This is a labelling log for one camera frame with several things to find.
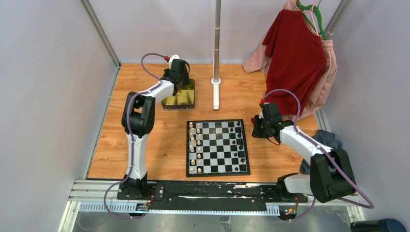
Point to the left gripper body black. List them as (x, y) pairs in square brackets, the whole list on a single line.
[(184, 79)]

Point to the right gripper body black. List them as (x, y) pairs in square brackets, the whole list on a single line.
[(260, 127)]

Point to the black white chessboard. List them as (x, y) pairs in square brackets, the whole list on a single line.
[(219, 152)]

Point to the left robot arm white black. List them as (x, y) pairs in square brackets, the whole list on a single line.
[(138, 121)]

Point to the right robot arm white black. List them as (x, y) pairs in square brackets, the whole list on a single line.
[(331, 176)]

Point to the gold metal tin box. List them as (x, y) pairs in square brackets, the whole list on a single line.
[(183, 100)]

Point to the grey blue cloth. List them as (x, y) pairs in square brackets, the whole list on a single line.
[(326, 138)]

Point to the pink garment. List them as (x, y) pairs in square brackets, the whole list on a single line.
[(323, 87)]

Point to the red shirt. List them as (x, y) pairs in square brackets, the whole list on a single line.
[(295, 61)]

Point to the silver vertical pole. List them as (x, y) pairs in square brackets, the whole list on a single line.
[(216, 59)]

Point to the green clothes hanger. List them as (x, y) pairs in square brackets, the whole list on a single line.
[(315, 15)]

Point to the dark blue bottle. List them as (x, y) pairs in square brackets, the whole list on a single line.
[(382, 225)]

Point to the white pole base bracket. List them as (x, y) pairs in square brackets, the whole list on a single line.
[(216, 93)]

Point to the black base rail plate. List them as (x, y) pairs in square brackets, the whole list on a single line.
[(202, 196)]

